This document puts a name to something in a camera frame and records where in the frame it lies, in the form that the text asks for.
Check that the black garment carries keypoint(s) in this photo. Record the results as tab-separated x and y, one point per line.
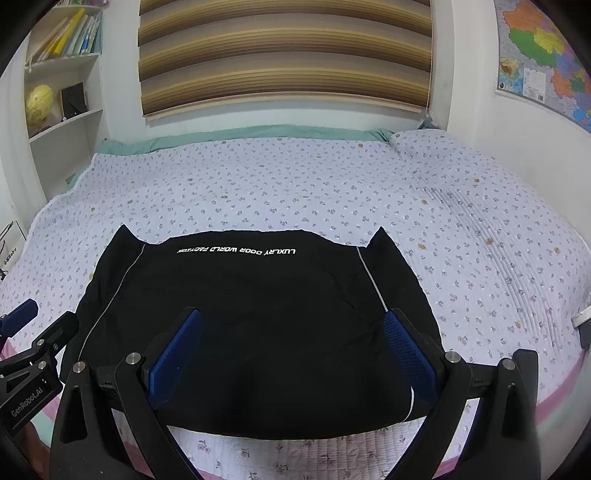
258	300

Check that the row of books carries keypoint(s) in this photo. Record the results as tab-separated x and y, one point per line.
69	32

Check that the white bookshelf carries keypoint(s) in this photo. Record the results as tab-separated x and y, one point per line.
94	83

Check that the yellow globe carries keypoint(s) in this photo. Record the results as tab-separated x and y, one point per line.
39	106

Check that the white plug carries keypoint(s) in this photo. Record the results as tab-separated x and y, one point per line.
582	323

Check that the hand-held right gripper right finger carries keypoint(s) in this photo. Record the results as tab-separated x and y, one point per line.
411	360

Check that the green bed sheet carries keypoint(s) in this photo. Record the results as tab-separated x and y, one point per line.
184	141

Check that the striped window blind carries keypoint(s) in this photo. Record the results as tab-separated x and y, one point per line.
286	55

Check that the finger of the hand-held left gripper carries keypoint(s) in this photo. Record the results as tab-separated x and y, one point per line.
57	330
21	314

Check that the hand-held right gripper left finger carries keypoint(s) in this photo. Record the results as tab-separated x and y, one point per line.
178	355

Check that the white printed box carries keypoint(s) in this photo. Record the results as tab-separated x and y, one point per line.
10	251

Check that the bed with floral sheet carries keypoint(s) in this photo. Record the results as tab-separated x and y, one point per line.
277	184

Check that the black box on shelf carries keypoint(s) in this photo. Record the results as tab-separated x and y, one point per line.
74	99

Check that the wall map poster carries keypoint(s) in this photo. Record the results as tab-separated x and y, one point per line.
545	50

